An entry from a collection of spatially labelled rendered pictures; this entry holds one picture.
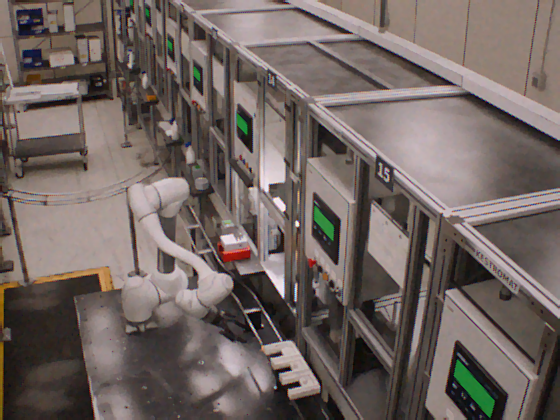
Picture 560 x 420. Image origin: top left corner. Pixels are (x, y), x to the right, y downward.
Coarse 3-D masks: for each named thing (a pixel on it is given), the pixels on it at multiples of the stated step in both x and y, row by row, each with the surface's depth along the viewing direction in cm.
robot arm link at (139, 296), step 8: (128, 280) 350; (136, 280) 350; (144, 280) 351; (128, 288) 346; (136, 288) 345; (144, 288) 348; (152, 288) 353; (128, 296) 346; (136, 296) 345; (144, 296) 348; (152, 296) 352; (128, 304) 347; (136, 304) 347; (144, 304) 349; (152, 304) 353; (128, 312) 350; (136, 312) 349; (144, 312) 351; (136, 320) 352; (144, 320) 354
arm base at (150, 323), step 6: (150, 318) 357; (126, 324) 356; (132, 324) 353; (138, 324) 353; (144, 324) 354; (150, 324) 357; (156, 324) 358; (126, 330) 352; (132, 330) 352; (138, 330) 354; (144, 330) 353
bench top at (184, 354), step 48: (192, 288) 393; (240, 288) 394; (96, 336) 349; (144, 336) 351; (192, 336) 352; (240, 336) 353; (96, 384) 315; (144, 384) 317; (192, 384) 318; (240, 384) 319
